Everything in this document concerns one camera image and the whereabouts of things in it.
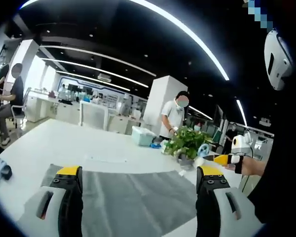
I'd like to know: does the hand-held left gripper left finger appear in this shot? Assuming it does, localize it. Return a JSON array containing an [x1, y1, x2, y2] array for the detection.
[[16, 165, 83, 237]]

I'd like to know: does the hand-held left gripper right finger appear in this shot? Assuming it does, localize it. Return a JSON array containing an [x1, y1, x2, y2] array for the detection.
[[195, 165, 265, 237]]

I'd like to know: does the grey towel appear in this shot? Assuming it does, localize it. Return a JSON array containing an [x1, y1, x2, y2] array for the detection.
[[40, 163, 201, 237]]

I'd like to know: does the person's right hand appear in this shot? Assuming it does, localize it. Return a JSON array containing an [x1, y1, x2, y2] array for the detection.
[[224, 153, 265, 176]]

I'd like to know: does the light blue round toy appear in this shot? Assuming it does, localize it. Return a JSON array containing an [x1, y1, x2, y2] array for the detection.
[[196, 144, 211, 158]]

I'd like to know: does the white cup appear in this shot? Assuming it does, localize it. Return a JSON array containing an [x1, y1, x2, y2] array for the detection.
[[194, 156, 207, 169]]

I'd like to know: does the green potted plant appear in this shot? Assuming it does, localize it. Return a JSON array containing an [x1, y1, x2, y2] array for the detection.
[[165, 125, 213, 169]]

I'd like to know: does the person's black clothing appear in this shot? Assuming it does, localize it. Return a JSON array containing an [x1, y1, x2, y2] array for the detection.
[[246, 0, 296, 224]]

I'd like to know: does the small black object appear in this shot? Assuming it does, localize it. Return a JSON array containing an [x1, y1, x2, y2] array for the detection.
[[0, 165, 13, 181]]

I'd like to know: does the white table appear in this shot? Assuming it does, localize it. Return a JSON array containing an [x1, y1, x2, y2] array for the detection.
[[0, 118, 266, 237]]

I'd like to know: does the white paper label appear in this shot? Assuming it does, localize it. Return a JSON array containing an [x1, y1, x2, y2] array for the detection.
[[88, 154, 128, 164]]

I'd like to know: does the white pillar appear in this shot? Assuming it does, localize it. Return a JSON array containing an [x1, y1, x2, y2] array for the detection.
[[146, 75, 189, 125]]

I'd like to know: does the teal storage box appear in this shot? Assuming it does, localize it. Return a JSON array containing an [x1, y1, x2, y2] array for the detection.
[[131, 125, 157, 147]]

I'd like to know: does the grey office chair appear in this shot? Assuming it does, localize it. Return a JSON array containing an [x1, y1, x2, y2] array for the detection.
[[9, 87, 32, 135]]

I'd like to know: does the white mesh chair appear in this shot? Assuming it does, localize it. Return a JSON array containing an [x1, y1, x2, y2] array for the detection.
[[78, 99, 110, 130]]

